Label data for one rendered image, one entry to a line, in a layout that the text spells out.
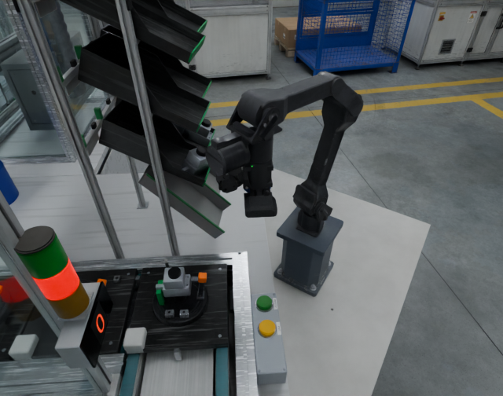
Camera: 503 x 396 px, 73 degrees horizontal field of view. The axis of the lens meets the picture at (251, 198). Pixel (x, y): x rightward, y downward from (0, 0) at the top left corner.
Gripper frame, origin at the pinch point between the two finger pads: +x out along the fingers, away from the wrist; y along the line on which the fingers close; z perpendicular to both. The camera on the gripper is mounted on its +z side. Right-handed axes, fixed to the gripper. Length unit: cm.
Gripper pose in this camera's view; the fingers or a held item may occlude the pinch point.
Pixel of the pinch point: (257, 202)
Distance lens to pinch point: 75.4
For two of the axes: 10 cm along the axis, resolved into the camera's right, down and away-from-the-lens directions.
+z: -10.0, 0.4, -0.5
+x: 0.0, 7.7, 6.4
